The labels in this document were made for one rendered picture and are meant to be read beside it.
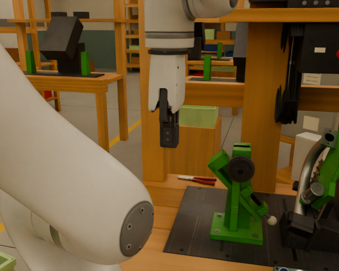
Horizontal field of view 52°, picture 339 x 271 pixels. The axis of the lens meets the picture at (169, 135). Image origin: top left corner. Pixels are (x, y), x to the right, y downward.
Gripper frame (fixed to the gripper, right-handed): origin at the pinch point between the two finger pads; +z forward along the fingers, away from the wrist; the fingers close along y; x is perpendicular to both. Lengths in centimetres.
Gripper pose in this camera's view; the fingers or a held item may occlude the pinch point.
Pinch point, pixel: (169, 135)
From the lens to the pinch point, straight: 64.9
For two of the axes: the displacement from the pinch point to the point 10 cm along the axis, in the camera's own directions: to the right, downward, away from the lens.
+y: -2.1, 3.0, -9.3
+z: 0.0, 9.5, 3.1
